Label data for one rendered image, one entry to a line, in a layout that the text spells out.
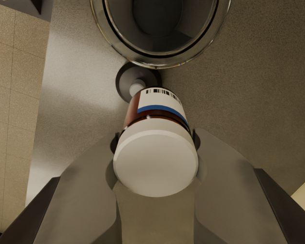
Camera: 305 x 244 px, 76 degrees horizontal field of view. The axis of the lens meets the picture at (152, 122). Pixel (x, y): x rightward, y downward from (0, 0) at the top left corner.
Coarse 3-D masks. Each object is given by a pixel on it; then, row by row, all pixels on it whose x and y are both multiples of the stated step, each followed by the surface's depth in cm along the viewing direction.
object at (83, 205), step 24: (96, 144) 11; (72, 168) 9; (96, 168) 9; (72, 192) 8; (96, 192) 8; (48, 216) 7; (72, 216) 7; (96, 216) 7; (120, 216) 8; (48, 240) 6; (72, 240) 6; (96, 240) 6; (120, 240) 7
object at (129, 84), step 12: (120, 72) 37; (132, 72) 36; (144, 72) 36; (156, 72) 37; (120, 84) 37; (132, 84) 35; (144, 84) 36; (156, 84) 37; (120, 96) 40; (132, 96) 35
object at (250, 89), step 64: (64, 0) 34; (256, 0) 34; (64, 64) 39; (192, 64) 39; (256, 64) 39; (64, 128) 46; (192, 128) 46; (256, 128) 45; (128, 192) 55; (192, 192) 55
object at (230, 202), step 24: (216, 144) 10; (216, 168) 9; (240, 168) 9; (216, 192) 8; (240, 192) 7; (216, 216) 7; (240, 216) 7; (264, 216) 6; (216, 240) 6; (240, 240) 6; (264, 240) 6
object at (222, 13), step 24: (96, 0) 15; (120, 0) 21; (192, 0) 23; (216, 0) 15; (96, 24) 15; (120, 24) 18; (192, 24) 21; (216, 24) 15; (120, 48) 16; (144, 48) 18; (168, 48) 19; (192, 48) 16
